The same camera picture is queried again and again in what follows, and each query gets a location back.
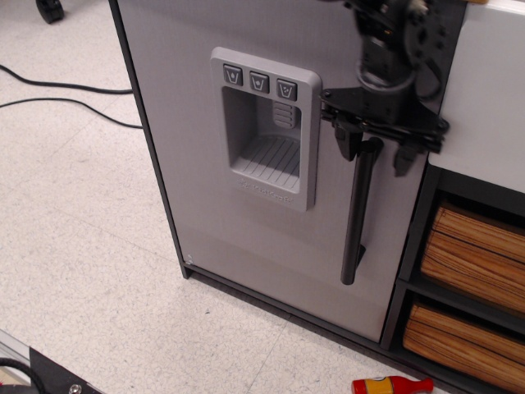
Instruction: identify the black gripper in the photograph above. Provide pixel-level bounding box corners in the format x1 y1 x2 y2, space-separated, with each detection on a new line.
320 85 450 176

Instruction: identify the black cylindrical door handle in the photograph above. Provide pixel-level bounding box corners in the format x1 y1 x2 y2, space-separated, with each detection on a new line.
340 137 384 286

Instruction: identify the grey toy fridge door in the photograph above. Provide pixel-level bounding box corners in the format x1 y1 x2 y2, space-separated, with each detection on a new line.
110 1 427 342

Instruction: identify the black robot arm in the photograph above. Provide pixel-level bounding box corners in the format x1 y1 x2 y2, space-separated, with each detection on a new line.
320 1 450 176

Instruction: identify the dark grey fridge cabinet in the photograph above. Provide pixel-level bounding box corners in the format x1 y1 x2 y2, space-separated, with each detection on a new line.
107 0 525 394

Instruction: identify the grey water dispenser panel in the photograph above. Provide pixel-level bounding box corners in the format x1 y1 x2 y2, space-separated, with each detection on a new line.
210 47 322 212

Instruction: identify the upper woven wooden basket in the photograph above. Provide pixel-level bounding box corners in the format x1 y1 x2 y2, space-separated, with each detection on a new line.
421 204 524 314

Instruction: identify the woven wooden basket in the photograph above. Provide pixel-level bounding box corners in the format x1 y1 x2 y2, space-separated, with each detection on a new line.
421 204 524 314
403 304 524 393

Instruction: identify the lower woven wooden basket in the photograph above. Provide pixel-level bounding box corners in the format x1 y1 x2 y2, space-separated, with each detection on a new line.
403 304 524 393

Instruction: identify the red toy ketchup bottle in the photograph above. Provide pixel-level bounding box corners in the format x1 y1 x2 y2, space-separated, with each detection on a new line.
351 376 434 394

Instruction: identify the black caster wheel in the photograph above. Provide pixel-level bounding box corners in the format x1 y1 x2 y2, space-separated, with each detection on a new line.
35 0 65 24

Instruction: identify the lower black floor cable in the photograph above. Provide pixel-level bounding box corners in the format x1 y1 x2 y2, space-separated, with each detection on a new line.
0 97 143 130

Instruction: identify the black floor cable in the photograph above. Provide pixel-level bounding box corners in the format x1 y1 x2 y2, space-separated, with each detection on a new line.
0 97 143 130
0 64 134 95

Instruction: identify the upper black floor cable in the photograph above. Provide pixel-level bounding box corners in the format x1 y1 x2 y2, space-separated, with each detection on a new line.
0 64 134 95

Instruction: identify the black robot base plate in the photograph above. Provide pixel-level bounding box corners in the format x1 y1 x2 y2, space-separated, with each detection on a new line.
29 347 101 394

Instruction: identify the black braided base cable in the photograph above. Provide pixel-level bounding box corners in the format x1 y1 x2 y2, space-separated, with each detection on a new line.
0 357 61 394

